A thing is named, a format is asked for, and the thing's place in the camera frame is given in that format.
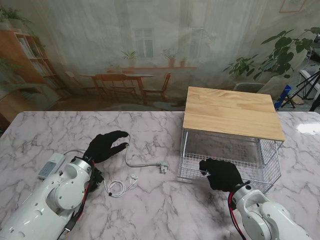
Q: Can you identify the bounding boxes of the white bench edge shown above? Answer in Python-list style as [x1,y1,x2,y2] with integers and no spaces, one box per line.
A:
[299,69,320,83]

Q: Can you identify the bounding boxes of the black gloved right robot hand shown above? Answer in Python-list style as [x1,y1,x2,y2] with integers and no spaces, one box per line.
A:
[198,157,245,193]

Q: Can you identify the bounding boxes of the printed room scene backdrop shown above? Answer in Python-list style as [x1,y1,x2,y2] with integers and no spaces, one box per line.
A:
[0,0,313,112]

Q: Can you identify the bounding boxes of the white wired earphones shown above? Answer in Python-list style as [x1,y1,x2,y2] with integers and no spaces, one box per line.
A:
[104,174,139,198]

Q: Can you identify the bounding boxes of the white wire rack frame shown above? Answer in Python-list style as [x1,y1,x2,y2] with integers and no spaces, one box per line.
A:
[180,128,283,193]

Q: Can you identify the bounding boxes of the white wire mesh drawer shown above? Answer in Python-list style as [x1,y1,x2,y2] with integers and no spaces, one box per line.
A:
[176,152,273,194]

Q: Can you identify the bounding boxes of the white power strip with cord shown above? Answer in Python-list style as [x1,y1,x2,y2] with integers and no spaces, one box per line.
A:
[37,132,169,180]

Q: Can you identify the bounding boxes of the red black arm cables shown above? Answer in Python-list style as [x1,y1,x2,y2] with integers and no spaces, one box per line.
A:
[57,159,105,240]
[227,191,247,240]

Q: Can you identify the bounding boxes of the red black left arm cables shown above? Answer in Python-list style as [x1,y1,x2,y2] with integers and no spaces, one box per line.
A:
[57,159,105,240]

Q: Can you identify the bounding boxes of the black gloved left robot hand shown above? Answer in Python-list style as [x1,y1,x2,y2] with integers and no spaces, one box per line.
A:
[83,130,131,165]

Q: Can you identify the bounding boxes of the black tripod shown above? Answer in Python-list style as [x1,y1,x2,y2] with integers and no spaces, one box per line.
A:
[296,67,320,112]

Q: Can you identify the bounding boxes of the red black right arm cables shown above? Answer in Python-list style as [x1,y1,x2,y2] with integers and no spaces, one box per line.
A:
[227,191,247,240]

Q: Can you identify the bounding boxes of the grey chair back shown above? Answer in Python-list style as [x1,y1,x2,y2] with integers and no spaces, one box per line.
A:
[233,82,266,94]

